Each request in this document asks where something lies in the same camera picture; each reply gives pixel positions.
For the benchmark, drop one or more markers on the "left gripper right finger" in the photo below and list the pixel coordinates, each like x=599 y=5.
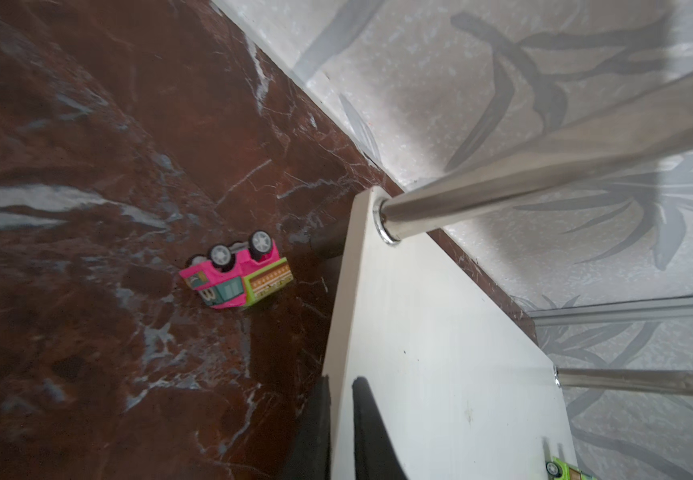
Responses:
x=375 y=457

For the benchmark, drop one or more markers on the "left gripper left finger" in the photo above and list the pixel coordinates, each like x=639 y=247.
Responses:
x=309 y=454

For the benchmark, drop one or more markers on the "pink green toy car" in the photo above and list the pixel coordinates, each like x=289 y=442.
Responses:
x=238 y=275

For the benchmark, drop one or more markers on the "white two-tier shelf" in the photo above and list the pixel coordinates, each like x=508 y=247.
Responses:
x=463 y=392

